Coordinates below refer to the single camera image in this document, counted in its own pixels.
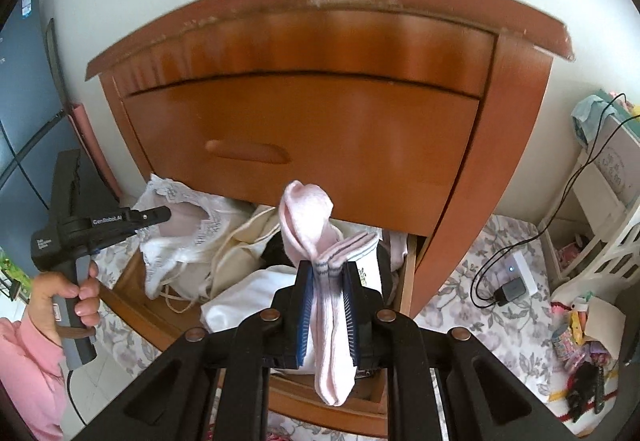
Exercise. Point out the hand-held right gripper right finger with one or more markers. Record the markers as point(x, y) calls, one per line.
point(351, 321)

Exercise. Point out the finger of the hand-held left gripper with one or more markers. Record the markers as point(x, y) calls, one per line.
point(70, 186)
point(145, 217)

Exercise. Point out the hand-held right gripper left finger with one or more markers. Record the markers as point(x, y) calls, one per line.
point(304, 321)

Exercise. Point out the white lace underwear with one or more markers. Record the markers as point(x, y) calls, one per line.
point(170, 241)

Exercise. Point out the white cloth garment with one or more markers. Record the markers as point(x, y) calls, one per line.
point(250, 291)

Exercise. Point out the pink sock pair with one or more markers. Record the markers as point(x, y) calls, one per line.
point(320, 231)

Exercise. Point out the cream canvas bag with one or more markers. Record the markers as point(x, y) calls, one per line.
point(240, 241)

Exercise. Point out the wooden nightstand drawer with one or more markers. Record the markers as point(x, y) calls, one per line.
point(140, 321)
point(300, 121)

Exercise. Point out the person's left forearm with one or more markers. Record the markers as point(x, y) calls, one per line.
point(25, 381)

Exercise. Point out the person's left hand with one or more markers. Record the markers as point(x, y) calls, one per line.
point(47, 301)

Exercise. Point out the grey floral blanket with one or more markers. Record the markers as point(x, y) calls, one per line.
point(500, 346)

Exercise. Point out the black power adapter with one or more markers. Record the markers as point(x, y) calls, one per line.
point(510, 292)

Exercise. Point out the colourful checked pouch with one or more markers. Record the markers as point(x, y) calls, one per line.
point(567, 341)

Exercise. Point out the striped crochet mat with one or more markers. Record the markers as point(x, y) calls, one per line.
point(560, 401)

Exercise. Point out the wooden nightstand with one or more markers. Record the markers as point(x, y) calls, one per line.
point(500, 146)

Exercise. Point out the black pouch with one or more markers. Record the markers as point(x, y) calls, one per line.
point(587, 386)

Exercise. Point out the white small cabinet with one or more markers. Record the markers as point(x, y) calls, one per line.
point(600, 181)

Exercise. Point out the teal cloth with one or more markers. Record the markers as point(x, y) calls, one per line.
point(587, 116)

